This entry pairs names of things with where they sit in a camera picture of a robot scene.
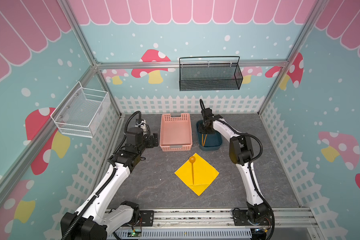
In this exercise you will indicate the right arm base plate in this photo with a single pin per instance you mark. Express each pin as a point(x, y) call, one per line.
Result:
point(240, 216)

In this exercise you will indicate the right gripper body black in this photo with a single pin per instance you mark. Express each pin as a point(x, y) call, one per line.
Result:
point(205, 129)

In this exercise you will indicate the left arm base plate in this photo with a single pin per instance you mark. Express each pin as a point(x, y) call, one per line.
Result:
point(144, 219)

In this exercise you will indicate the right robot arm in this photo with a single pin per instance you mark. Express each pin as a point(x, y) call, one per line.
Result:
point(244, 149)

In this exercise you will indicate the white wire wall basket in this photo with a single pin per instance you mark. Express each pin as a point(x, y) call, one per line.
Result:
point(81, 112)

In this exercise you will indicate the teal plastic tray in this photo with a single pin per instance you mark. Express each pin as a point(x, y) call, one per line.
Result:
point(213, 143)

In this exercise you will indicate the pink plastic basket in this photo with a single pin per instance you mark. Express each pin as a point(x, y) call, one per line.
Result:
point(176, 132)

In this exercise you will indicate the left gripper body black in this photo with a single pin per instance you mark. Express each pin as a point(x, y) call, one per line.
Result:
point(147, 143)

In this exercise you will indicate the aluminium mounting rail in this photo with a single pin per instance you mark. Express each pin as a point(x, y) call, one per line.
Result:
point(223, 218)

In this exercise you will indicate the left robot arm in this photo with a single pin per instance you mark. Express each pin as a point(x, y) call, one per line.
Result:
point(91, 221)

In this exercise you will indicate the black mesh wall basket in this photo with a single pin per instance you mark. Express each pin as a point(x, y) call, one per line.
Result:
point(215, 73)

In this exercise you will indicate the orange plastic spoon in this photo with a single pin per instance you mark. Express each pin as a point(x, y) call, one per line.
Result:
point(192, 160)

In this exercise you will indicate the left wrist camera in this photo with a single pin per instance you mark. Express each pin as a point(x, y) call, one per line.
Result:
point(142, 124)

